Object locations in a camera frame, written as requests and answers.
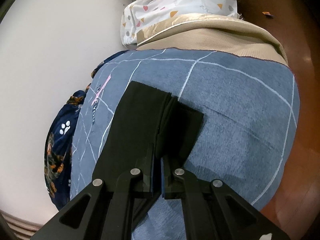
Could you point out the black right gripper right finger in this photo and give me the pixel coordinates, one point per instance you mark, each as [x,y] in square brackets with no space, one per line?
[173,181]

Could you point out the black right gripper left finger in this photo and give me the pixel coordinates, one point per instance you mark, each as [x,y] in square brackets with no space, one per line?
[142,174]

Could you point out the black pants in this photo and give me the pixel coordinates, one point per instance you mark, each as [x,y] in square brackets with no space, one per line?
[148,124]

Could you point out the navy dog print blanket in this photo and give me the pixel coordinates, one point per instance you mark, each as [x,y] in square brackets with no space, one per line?
[58,150]

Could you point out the blue checked bed sheet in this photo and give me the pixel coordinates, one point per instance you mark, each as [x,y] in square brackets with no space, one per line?
[250,109]

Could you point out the beige striped curtain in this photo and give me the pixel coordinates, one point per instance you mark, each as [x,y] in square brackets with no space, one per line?
[22,229]

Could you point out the beige mattress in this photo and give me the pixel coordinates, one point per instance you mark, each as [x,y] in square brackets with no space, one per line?
[212,32]

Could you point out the white patterned cloth pile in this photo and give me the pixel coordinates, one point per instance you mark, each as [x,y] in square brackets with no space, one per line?
[141,14]

